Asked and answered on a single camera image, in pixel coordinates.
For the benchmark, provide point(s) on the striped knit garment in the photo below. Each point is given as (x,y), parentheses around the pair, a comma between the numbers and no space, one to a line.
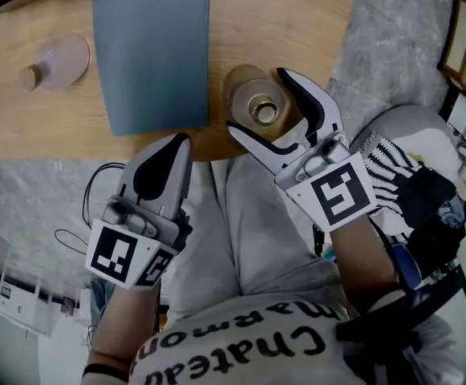
(385,167)

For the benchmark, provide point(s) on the black garment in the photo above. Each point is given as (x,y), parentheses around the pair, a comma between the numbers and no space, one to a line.
(429,199)

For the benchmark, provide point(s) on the blue-grey scarf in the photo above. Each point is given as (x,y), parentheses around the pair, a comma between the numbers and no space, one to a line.
(453,213)

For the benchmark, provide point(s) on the person's left forearm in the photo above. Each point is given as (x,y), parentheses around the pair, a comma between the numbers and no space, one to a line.
(120,327)

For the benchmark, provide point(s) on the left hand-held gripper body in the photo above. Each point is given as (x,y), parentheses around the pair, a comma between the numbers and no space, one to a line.
(112,251)

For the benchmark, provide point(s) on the grey notebook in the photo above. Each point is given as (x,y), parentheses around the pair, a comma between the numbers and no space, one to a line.
(152,54)

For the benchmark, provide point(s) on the white printed t-shirt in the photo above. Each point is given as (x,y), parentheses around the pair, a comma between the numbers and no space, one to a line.
(256,359)

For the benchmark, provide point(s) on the black wristband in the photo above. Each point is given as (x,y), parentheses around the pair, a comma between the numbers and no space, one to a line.
(104,371)

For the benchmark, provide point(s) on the cream armchair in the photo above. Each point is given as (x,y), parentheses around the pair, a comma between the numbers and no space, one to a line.
(409,122)

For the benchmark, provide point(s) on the person's right forearm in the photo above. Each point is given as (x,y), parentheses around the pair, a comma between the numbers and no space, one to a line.
(361,259)

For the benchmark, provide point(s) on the dark blue bag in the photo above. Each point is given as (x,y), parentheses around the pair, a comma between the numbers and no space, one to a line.
(407,267)

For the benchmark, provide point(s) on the white box appliance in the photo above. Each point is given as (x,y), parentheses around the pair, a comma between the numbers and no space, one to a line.
(20,303)

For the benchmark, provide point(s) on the pink glass bottle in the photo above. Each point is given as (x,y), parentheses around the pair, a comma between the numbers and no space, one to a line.
(64,60)

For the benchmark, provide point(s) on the light grey trousers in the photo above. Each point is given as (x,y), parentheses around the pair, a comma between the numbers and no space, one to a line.
(264,235)

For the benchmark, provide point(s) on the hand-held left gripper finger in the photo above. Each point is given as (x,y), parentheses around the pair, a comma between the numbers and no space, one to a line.
(130,179)
(184,183)

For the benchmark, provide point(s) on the wooden rattan rack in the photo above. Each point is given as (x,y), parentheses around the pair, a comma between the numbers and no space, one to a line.
(463,42)

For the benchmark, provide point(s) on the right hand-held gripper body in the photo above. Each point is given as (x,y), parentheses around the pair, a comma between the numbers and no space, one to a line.
(337,191)

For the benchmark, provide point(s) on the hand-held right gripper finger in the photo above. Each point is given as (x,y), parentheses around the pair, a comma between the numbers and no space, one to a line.
(264,152)
(329,114)

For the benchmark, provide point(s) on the wooden coffee table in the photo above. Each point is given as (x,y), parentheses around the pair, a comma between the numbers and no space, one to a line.
(24,126)

